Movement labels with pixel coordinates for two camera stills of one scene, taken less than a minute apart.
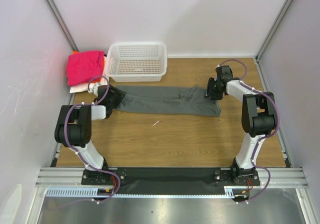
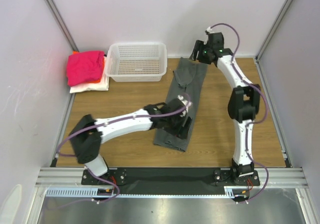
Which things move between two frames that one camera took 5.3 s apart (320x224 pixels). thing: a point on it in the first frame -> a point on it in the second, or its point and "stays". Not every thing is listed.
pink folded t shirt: [83, 67] stays
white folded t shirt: [83, 88] stays
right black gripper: [210, 90] -> [199, 51]
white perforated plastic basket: [136, 62] stays
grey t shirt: [188, 100] -> [188, 76]
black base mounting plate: [170, 180] stays
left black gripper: [118, 95] -> [183, 129]
